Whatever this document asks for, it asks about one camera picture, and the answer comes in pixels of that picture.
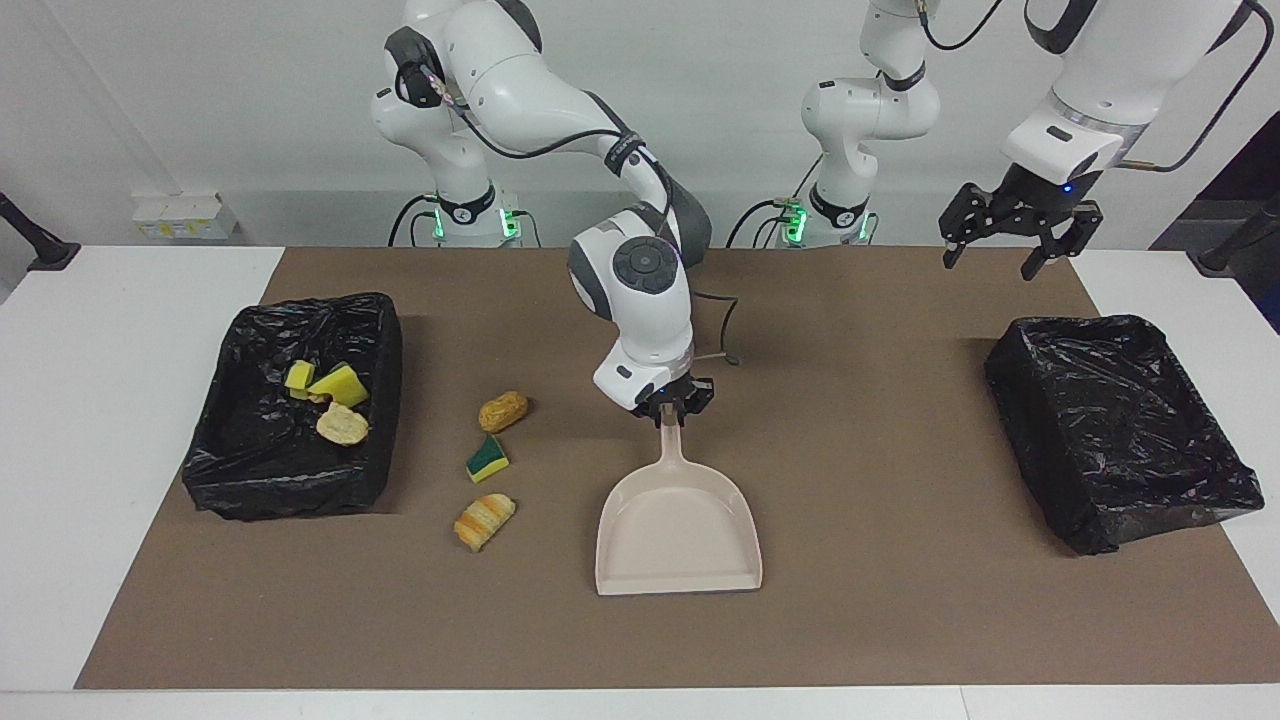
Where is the round brown bread roll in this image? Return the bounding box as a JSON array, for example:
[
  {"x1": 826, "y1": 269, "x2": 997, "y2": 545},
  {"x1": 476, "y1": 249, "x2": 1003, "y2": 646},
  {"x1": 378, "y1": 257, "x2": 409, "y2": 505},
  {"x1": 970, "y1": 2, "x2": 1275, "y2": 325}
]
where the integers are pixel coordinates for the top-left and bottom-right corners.
[{"x1": 478, "y1": 391, "x2": 530, "y2": 434}]

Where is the bin with black bag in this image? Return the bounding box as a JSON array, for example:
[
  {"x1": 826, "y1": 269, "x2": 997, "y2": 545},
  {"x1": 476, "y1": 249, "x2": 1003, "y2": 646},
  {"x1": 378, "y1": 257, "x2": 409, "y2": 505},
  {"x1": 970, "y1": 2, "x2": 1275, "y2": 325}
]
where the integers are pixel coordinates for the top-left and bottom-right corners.
[
  {"x1": 182, "y1": 292, "x2": 404, "y2": 522},
  {"x1": 985, "y1": 315, "x2": 1266, "y2": 556}
]

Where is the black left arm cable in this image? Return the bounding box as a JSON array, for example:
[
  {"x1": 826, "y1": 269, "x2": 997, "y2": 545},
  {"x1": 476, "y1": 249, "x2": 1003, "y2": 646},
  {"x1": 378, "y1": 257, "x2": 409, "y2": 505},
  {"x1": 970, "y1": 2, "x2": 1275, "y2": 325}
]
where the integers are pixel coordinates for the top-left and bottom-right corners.
[{"x1": 920, "y1": 0, "x2": 1276, "y2": 173}]

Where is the dark partition panel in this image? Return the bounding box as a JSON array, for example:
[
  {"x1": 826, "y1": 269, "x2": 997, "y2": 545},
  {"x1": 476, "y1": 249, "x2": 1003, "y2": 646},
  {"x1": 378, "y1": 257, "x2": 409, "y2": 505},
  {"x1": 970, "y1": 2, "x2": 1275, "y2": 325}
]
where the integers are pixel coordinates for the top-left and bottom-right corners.
[{"x1": 1150, "y1": 110, "x2": 1280, "y2": 336}]

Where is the yellow green sponge wedge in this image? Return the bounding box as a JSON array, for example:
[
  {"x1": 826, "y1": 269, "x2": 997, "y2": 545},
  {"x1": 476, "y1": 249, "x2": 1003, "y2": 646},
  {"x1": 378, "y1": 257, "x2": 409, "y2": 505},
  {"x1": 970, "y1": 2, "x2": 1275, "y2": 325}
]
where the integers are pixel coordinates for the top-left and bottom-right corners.
[{"x1": 305, "y1": 364, "x2": 370, "y2": 409}]

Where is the black base cable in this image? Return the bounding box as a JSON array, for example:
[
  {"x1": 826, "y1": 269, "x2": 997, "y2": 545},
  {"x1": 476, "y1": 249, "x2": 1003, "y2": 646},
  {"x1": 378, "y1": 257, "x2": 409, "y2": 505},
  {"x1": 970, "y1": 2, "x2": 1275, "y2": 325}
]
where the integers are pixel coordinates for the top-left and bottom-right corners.
[
  {"x1": 388, "y1": 193, "x2": 441, "y2": 248},
  {"x1": 727, "y1": 150, "x2": 826, "y2": 248}
]

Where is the beige plastic dustpan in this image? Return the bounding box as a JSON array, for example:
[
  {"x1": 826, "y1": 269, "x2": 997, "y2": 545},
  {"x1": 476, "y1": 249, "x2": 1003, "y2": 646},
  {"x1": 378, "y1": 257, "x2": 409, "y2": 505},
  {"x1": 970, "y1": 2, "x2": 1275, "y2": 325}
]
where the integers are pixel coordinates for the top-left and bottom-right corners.
[{"x1": 596, "y1": 420, "x2": 764, "y2": 597}]

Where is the green yellow sponge piece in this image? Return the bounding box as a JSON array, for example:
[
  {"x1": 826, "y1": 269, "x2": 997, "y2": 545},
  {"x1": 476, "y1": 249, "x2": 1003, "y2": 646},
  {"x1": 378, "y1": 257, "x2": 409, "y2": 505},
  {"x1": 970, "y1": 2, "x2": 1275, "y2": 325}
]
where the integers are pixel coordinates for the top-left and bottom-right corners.
[{"x1": 465, "y1": 434, "x2": 510, "y2": 485}]

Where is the brown table mat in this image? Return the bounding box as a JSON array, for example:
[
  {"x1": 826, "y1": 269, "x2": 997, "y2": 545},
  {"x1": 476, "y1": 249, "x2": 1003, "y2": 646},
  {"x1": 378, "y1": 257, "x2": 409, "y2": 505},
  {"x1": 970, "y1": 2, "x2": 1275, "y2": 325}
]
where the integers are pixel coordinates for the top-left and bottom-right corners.
[{"x1": 75, "y1": 247, "x2": 1280, "y2": 691}]

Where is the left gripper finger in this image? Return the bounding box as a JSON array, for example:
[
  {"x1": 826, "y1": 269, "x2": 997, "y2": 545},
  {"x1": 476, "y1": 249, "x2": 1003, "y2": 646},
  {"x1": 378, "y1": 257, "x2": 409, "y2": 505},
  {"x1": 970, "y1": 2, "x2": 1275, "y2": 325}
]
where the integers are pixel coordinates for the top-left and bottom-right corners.
[
  {"x1": 1020, "y1": 200, "x2": 1104, "y2": 282},
  {"x1": 942, "y1": 183, "x2": 1006, "y2": 269}
]

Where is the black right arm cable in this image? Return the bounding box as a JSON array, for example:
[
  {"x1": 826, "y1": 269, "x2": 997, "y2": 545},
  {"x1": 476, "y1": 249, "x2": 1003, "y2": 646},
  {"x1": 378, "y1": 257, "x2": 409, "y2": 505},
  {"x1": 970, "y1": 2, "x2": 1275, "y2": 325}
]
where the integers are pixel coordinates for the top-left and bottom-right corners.
[{"x1": 400, "y1": 50, "x2": 743, "y2": 366}]

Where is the pale flaky pastry piece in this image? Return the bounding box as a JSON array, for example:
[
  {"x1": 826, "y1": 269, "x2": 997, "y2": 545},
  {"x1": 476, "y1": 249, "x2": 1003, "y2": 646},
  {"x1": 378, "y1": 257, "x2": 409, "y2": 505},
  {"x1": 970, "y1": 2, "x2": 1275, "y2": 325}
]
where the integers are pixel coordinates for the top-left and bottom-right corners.
[{"x1": 316, "y1": 402, "x2": 370, "y2": 447}]

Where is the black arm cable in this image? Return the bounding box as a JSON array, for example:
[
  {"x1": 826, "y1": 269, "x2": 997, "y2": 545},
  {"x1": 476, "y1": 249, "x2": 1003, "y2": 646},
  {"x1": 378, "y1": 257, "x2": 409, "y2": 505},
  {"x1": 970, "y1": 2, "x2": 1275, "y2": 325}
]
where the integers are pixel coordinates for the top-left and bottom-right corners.
[
  {"x1": 920, "y1": 0, "x2": 1276, "y2": 173},
  {"x1": 400, "y1": 50, "x2": 743, "y2": 366}
]

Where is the black right base cable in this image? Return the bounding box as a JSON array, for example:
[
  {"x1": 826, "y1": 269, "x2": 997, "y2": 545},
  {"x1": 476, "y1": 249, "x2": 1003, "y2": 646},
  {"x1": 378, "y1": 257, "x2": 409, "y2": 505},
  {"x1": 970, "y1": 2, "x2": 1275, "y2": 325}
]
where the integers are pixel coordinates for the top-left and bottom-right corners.
[{"x1": 388, "y1": 193, "x2": 441, "y2": 248}]

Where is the black stand leg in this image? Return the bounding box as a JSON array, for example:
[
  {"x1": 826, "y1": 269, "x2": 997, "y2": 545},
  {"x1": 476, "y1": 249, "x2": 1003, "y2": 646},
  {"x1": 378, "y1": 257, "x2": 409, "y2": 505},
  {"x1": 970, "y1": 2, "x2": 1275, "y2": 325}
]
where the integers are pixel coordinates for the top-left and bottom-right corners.
[
  {"x1": 1187, "y1": 195, "x2": 1280, "y2": 276},
  {"x1": 0, "y1": 192, "x2": 81, "y2": 273}
]

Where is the black left base cable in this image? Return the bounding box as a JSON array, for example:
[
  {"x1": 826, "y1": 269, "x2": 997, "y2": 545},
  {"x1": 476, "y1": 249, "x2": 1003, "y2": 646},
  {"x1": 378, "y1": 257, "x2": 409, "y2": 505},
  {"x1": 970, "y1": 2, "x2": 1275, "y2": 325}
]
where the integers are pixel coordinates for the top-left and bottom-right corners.
[{"x1": 727, "y1": 150, "x2": 826, "y2": 248}]

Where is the orange striped croissant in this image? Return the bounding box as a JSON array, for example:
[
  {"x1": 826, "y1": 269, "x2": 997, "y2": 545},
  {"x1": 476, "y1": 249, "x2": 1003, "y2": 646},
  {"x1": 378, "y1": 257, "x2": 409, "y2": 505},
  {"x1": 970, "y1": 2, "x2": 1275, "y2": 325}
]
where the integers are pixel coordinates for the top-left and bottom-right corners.
[{"x1": 454, "y1": 493, "x2": 518, "y2": 553}]

